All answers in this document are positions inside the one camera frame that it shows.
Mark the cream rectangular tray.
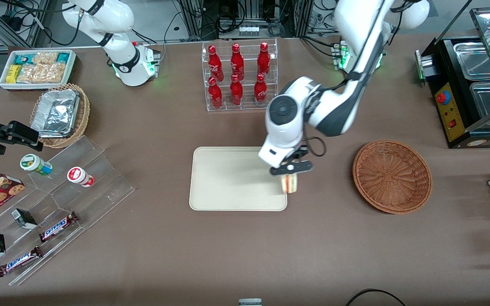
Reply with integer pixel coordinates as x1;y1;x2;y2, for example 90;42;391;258
189;147;288;212

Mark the clear acrylic stepped stand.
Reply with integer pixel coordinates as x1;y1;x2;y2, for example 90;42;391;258
0;135;136;286

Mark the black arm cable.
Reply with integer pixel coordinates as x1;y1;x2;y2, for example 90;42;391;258
302;135;327;158

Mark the yellow snack packet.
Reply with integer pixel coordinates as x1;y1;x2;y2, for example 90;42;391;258
6;65;22;84

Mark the black floor cable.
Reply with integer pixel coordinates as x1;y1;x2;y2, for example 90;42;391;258
346;289;406;306

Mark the green label yogurt cup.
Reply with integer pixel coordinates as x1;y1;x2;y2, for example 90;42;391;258
20;154;53;176

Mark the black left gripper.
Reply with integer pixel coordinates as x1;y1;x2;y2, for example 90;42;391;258
270;147;314;188

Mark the triangle sandwich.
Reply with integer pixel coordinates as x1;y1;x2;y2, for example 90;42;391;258
281;173;299;195

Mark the clear acrylic bottle rack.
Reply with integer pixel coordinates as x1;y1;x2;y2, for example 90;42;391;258
202;38;279;112

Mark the light oval wicker basket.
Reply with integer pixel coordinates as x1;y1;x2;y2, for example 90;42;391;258
30;83;91;149

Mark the clear rice cracker pack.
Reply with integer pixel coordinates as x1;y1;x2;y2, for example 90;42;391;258
17;63;67;84
32;52;60;66

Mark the brown round wicker basket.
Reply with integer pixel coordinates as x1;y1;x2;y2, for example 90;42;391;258
352;140;433;214

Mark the silver foil container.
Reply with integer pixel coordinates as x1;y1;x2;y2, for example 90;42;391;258
31;89;80;138

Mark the red label yogurt cup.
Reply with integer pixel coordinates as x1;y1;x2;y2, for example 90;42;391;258
67;167;96;188

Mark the white rectangular snack bin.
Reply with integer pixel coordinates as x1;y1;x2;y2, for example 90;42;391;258
0;49;77;91

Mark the black food warmer machine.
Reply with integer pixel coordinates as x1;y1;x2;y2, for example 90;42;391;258
415;6;490;149

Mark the brown Snickers bar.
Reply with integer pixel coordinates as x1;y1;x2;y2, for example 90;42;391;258
0;246;43;278
39;212;79;243

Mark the red cola bottle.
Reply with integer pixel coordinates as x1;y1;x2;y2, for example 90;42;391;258
208;76;223;109
230;74;244;107
231;43;245;81
254;73;268;107
257;42;271;77
208;45;224;82

